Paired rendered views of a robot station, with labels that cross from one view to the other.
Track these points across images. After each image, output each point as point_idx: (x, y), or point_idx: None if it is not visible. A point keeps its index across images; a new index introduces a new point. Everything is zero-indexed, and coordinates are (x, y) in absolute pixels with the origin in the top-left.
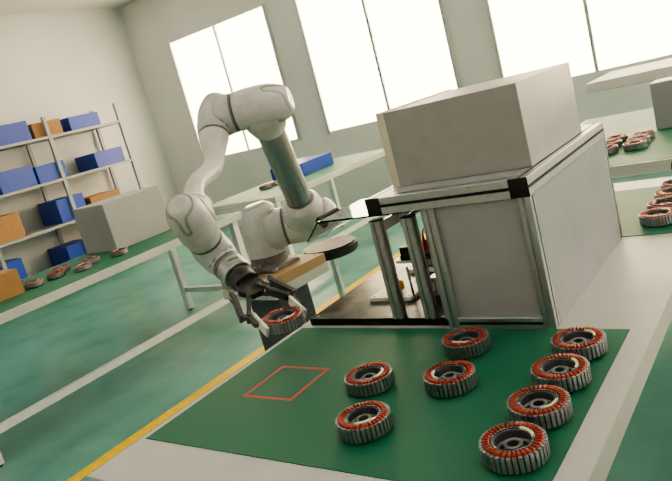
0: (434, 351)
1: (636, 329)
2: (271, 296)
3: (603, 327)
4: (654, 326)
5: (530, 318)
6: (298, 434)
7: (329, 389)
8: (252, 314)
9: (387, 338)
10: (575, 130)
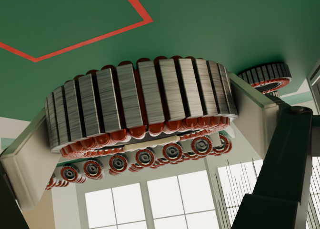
0: (252, 61)
1: (296, 92)
2: (257, 180)
3: (303, 85)
4: (300, 93)
5: (313, 82)
6: (26, 103)
7: (105, 64)
8: (20, 204)
9: None
10: None
